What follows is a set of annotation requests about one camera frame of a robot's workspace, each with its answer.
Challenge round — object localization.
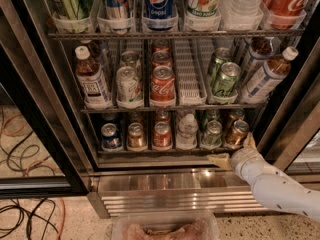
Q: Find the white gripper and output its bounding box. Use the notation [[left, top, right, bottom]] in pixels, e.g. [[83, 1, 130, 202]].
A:
[[207, 132, 264, 181]]

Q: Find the orange soda can front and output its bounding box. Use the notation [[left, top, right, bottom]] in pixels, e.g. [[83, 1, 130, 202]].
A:
[[225, 120, 249, 146]]

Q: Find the orange soda can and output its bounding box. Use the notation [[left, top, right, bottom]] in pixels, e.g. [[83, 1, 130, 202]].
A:
[[223, 108, 245, 131], [225, 120, 249, 146]]

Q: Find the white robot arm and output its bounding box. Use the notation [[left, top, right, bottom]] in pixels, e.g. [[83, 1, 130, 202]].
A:
[[207, 132, 320, 222]]

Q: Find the green can bottom front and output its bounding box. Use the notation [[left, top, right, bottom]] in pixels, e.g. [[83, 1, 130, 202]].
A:
[[201, 120, 222, 146]]

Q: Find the orange soda can rear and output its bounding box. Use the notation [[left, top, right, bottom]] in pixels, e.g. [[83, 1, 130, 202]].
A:
[[223, 108, 245, 131]]

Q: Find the green can bottom rear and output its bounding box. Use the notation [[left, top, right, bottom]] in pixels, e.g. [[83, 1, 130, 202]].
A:
[[201, 109, 220, 128]]

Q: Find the green can middle front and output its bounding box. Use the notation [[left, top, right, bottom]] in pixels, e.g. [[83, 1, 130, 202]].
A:
[[212, 62, 241, 97]]

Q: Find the red can bottom front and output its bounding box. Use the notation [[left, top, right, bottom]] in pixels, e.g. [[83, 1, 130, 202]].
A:
[[153, 121, 171, 148]]

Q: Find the red can bottom rear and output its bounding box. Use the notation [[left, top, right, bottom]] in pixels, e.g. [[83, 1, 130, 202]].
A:
[[154, 110, 171, 123]]

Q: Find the red coca-cola can front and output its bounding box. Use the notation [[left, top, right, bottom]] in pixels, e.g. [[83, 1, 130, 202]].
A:
[[151, 66, 175, 102]]

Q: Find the red coca-cola can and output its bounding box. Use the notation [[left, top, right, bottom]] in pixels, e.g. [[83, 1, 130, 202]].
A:
[[152, 39, 171, 52], [151, 66, 175, 102], [151, 51, 172, 68]]

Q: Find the green can middle rear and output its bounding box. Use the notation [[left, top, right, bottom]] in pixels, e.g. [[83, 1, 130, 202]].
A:
[[207, 47, 232, 85]]

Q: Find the gold can bottom front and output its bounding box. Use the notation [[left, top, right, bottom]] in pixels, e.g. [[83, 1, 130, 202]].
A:
[[128, 122, 146, 149]]

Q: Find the gold can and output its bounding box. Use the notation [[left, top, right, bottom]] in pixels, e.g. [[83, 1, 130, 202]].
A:
[[128, 122, 146, 149], [129, 111, 144, 124]]

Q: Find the gold can bottom rear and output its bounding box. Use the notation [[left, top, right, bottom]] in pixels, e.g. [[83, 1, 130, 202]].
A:
[[129, 111, 144, 124]]

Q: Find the empty white shelf tray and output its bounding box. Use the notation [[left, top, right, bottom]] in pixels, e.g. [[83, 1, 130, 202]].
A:
[[174, 39, 207, 106]]

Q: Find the red coca-cola can middle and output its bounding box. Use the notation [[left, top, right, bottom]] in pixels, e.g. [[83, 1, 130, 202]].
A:
[[151, 51, 172, 68]]

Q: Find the white 7up can front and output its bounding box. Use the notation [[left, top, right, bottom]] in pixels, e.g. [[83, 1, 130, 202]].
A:
[[116, 66, 142, 102]]

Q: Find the white 7up can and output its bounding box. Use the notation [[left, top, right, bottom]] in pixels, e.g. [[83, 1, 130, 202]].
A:
[[120, 50, 141, 71], [116, 66, 142, 102]]

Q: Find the right glass fridge door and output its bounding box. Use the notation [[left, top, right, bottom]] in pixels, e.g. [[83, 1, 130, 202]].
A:
[[254, 4, 320, 171]]

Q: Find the glass fridge door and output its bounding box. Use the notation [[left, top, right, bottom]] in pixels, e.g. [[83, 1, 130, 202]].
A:
[[0, 0, 91, 198], [254, 4, 320, 171]]

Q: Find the blue pepsi can bottom front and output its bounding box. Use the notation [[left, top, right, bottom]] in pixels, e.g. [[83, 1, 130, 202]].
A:
[[101, 123, 122, 150]]

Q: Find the red coca-cola can rear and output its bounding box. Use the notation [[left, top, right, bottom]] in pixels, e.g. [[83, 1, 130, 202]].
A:
[[152, 39, 171, 52]]

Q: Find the steel fridge base grille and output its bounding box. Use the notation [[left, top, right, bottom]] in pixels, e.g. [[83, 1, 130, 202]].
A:
[[87, 168, 266, 218]]

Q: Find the blue can bottom rear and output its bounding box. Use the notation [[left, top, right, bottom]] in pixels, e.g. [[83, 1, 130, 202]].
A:
[[102, 113, 119, 124]]

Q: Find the white 7up can rear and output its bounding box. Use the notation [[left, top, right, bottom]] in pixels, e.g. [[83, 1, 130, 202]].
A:
[[120, 50, 141, 71]]

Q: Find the pepsi can top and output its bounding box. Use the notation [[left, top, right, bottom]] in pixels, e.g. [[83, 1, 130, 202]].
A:
[[145, 0, 173, 19]]

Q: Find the red bull can top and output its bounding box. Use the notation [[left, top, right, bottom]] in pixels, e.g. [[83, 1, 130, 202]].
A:
[[102, 0, 131, 20]]

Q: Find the left glass fridge door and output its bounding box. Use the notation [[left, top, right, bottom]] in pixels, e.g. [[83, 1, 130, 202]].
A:
[[0, 0, 91, 198]]

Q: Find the tea bottle right front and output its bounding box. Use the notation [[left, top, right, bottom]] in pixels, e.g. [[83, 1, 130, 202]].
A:
[[240, 46, 299, 104]]

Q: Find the tea bottle right rear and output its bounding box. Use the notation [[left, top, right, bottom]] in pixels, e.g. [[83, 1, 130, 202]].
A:
[[241, 37, 274, 85]]

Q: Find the clear plastic food container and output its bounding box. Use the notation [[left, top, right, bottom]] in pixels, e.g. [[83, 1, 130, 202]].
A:
[[111, 210, 220, 240]]

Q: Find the clear water bottle top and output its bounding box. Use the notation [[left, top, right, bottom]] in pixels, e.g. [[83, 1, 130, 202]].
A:
[[221, 0, 268, 18]]

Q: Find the iced tea bottle left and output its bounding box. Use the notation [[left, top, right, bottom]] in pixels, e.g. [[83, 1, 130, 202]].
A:
[[75, 46, 111, 110]]

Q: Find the coca-cola bottle top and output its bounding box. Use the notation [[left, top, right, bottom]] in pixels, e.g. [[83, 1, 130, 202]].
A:
[[262, 0, 308, 30]]

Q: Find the black floor cable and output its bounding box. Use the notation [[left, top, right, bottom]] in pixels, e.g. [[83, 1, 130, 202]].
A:
[[0, 105, 60, 240]]

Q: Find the orange floor cable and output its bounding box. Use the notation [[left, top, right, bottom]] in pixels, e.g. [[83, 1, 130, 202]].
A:
[[0, 112, 66, 240]]

